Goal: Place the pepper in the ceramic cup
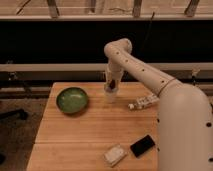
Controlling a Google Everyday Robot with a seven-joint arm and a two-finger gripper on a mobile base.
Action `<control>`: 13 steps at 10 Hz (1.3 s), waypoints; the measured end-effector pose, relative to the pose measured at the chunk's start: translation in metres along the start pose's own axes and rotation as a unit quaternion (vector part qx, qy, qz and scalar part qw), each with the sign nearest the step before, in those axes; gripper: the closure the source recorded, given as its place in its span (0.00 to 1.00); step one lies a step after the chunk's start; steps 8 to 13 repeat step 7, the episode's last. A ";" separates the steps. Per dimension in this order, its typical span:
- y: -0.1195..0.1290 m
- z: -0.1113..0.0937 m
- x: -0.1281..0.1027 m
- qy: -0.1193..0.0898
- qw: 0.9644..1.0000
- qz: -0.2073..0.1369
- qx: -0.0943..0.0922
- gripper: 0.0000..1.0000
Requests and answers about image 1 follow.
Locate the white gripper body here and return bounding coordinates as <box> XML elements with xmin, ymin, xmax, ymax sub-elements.
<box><xmin>104</xmin><ymin>66</ymin><xmax>123</xmax><ymax>91</ymax></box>

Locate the dark red pepper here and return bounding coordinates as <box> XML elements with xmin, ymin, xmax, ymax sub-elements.
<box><xmin>109</xmin><ymin>80</ymin><xmax>116</xmax><ymax>89</ymax></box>

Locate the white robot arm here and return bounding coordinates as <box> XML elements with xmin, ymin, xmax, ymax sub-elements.
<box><xmin>104</xmin><ymin>38</ymin><xmax>213</xmax><ymax>171</ymax></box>

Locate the white ceramic cup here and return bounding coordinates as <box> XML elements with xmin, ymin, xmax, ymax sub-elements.
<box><xmin>105</xmin><ymin>90</ymin><xmax>117</xmax><ymax>103</ymax></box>

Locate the green bowl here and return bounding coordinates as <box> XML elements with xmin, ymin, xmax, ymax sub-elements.
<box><xmin>56</xmin><ymin>87</ymin><xmax>89</xmax><ymax>115</ymax></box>

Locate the black smartphone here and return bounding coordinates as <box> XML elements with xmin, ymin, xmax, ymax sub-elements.
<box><xmin>130</xmin><ymin>135</ymin><xmax>155</xmax><ymax>157</ymax></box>

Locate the white rectangular sponge block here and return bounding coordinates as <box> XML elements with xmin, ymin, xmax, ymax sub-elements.
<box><xmin>103</xmin><ymin>144</ymin><xmax>127</xmax><ymax>167</ymax></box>

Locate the black chair base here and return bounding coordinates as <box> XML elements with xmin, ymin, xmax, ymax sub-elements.
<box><xmin>0</xmin><ymin>109</ymin><xmax>28</xmax><ymax>120</ymax></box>

